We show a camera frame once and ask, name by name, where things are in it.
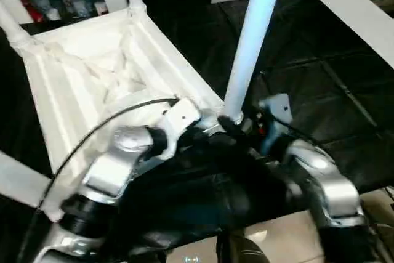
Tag white plastic table top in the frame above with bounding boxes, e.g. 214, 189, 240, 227
12, 6, 246, 224

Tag black work mat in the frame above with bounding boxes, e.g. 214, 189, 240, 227
0, 0, 394, 251

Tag right robot leg dark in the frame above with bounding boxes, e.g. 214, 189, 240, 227
215, 228, 269, 263

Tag white flat board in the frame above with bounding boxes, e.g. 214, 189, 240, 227
310, 0, 394, 70

